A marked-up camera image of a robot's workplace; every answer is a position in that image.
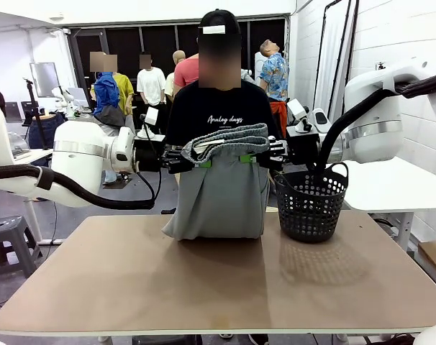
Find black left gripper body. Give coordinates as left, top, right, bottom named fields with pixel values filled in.
left=134, top=134, right=169, bottom=173

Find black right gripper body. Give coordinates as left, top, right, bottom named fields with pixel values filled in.
left=285, top=132, right=322, bottom=167

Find grey training pants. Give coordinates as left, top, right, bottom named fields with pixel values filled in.
left=161, top=122, right=271, bottom=242

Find black perforated laundry basket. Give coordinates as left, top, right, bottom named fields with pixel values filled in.
left=273, top=162, right=350, bottom=244

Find person in black t-shirt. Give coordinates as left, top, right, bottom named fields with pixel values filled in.
left=165, top=21, right=281, bottom=149

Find person in white t-shirt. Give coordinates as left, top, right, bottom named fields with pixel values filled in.
left=136, top=53, right=168, bottom=125

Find mannequin in floral shirt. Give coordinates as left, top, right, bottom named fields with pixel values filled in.
left=258, top=39, right=291, bottom=138

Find bald mannequin in cream shirt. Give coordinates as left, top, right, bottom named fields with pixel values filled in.
left=163, top=50, right=188, bottom=106

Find white side table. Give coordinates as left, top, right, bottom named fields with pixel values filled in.
left=324, top=160, right=436, bottom=253

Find figure in blue jeans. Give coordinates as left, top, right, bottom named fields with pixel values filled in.
left=27, top=112, right=67, bottom=150

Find white desk with leg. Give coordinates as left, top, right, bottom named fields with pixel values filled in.
left=12, top=148, right=65, bottom=246

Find black baseball cap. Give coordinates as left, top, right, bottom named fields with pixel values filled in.
left=197, top=9, right=242, bottom=37

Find grey plastic stool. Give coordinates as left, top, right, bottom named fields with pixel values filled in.
left=0, top=215, right=44, bottom=287

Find brown cardboard box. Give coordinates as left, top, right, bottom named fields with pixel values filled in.
left=417, top=238, right=436, bottom=276

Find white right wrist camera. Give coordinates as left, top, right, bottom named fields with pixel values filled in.
left=286, top=98, right=309, bottom=121

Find black right arm cable sleeve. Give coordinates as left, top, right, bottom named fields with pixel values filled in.
left=312, top=68, right=436, bottom=178

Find black arm cable sleeve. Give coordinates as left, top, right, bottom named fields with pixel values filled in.
left=0, top=114, right=164, bottom=211
left=312, top=68, right=436, bottom=178

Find black left arm cable sleeve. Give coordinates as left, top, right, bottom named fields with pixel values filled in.
left=0, top=114, right=164, bottom=211

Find black backdrop stand frame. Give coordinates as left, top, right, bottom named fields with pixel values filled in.
left=311, top=0, right=360, bottom=120

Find black camera tripod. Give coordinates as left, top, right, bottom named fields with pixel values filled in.
left=22, top=78, right=50, bottom=150

